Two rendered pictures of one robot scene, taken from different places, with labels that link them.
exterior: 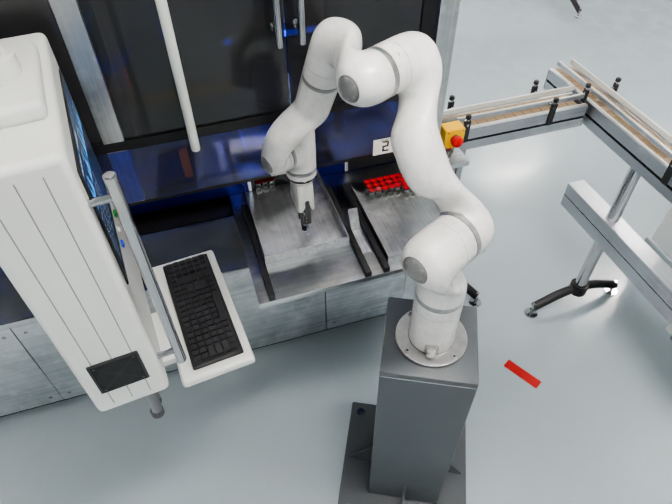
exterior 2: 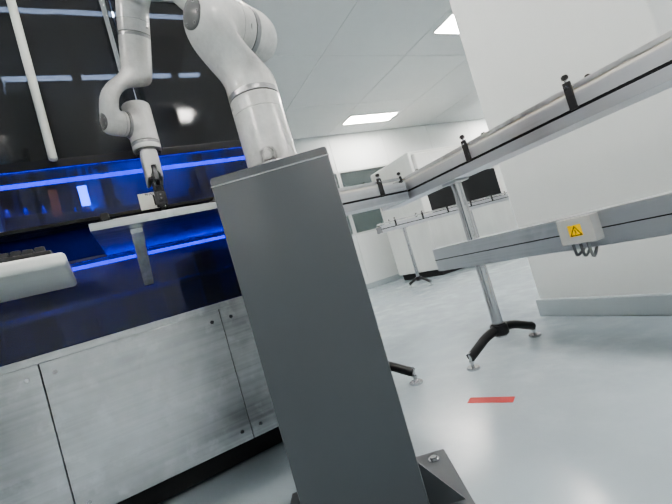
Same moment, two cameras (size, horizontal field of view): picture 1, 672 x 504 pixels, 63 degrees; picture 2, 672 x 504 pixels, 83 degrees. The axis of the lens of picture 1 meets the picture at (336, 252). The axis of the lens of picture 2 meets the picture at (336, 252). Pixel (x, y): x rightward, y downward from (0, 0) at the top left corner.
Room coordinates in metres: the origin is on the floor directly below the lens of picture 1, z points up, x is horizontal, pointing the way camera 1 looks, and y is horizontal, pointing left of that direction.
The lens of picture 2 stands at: (-0.07, -0.18, 0.62)
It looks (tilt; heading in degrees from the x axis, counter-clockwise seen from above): 2 degrees up; 350
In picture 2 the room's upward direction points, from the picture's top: 16 degrees counter-clockwise
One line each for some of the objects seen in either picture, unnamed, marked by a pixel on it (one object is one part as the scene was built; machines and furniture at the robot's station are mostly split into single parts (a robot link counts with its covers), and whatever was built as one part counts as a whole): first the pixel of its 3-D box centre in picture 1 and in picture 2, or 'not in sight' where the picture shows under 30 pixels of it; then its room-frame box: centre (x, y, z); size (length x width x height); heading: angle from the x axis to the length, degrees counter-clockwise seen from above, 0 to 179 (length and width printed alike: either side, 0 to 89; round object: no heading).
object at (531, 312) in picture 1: (575, 293); (501, 337); (1.61, -1.12, 0.07); 0.50 x 0.08 x 0.14; 107
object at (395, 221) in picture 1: (406, 213); not in sight; (1.28, -0.23, 0.90); 0.34 x 0.26 x 0.04; 17
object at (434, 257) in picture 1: (437, 267); (230, 50); (0.81, -0.23, 1.16); 0.19 x 0.12 x 0.24; 133
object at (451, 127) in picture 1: (450, 133); not in sight; (1.57, -0.40, 1.00); 0.08 x 0.07 x 0.07; 17
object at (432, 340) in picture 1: (435, 316); (265, 138); (0.83, -0.25, 0.95); 0.19 x 0.19 x 0.18
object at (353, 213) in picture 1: (359, 230); not in sight; (1.19, -0.07, 0.91); 0.14 x 0.03 x 0.06; 16
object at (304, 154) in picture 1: (298, 146); (139, 124); (1.20, 0.10, 1.22); 0.09 x 0.08 x 0.13; 132
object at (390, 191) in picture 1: (394, 190); not in sight; (1.38, -0.19, 0.90); 0.18 x 0.02 x 0.05; 107
